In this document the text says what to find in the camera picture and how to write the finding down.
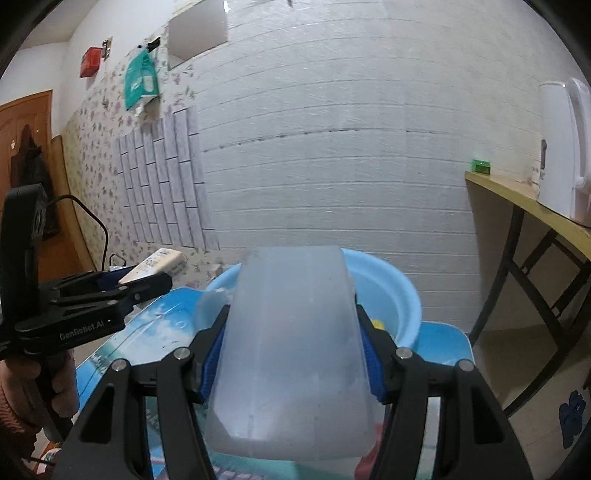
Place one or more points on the light blue plastic basin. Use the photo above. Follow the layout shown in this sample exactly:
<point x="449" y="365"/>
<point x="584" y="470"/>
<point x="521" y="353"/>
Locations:
<point x="392" y="300"/>

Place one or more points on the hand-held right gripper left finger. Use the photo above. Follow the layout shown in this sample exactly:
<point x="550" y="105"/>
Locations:
<point x="213" y="369"/>

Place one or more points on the wooden side table black legs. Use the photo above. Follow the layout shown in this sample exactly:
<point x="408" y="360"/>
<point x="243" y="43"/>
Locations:
<point x="508" y="190"/>

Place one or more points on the blue printed desktop table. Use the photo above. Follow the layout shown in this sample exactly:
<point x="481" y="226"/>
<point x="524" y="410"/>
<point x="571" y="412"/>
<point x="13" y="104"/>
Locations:
<point x="438" y="341"/>

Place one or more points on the blue patterned cloth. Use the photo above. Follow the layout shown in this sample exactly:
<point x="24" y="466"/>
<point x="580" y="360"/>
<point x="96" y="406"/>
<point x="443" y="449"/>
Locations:
<point x="575" y="417"/>

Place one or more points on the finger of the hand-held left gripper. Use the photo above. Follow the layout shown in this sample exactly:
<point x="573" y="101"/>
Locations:
<point x="138" y="288"/>
<point x="78" y="282"/>

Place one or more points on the dark hanging coat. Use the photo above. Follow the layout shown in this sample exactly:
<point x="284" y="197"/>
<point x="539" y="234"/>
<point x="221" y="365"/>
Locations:
<point x="32" y="166"/>

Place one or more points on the white printed carton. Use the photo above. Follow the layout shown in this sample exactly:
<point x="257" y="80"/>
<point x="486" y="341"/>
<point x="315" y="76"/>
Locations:
<point x="157" y="264"/>

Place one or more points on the brown wooden door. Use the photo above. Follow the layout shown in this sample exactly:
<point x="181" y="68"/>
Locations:
<point x="18" y="129"/>

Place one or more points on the clear lidded plastic box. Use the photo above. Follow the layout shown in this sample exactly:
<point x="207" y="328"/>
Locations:
<point x="295" y="360"/>

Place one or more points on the green packet on wall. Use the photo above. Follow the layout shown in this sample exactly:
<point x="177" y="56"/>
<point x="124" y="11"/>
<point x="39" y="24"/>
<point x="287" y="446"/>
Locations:
<point x="141" y="81"/>

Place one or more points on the person's left hand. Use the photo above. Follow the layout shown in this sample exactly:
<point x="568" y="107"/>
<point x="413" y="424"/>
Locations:
<point x="62" y="387"/>

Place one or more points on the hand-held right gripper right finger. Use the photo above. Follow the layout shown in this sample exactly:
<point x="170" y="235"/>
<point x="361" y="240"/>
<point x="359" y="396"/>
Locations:
<point x="373" y="369"/>

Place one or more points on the white electric kettle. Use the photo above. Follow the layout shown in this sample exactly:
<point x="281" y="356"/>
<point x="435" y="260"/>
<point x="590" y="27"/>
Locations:
<point x="558" y="152"/>

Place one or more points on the red wall alarm box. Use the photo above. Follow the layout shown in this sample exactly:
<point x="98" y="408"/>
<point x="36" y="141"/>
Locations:
<point x="90" y="63"/>

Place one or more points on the white yellow plush toy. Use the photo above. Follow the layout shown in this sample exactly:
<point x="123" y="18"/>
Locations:
<point x="378" y="323"/>

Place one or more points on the small green box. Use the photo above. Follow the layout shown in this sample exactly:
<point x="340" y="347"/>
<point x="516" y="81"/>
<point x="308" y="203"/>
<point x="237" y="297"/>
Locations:
<point x="481" y="166"/>

